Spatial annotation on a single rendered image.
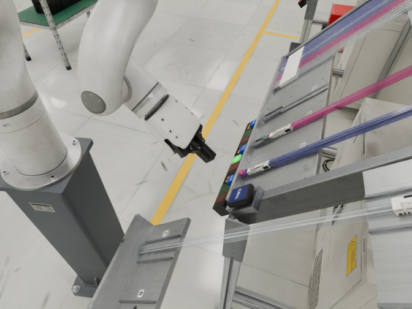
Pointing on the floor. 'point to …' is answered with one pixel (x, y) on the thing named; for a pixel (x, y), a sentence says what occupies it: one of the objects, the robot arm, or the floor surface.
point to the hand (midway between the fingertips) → (205, 153)
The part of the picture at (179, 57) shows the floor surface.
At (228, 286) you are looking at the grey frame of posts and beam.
